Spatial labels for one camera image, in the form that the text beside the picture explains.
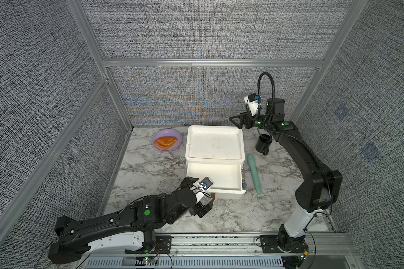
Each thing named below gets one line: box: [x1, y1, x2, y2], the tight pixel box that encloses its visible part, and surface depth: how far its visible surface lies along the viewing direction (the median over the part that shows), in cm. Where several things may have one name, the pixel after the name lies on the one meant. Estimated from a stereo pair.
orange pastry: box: [154, 136, 178, 150], surface depth 109 cm
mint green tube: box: [246, 154, 261, 194], surface depth 95 cm
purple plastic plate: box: [152, 128, 183, 152], surface depth 110 cm
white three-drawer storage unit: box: [185, 125, 246, 179], surface depth 81 cm
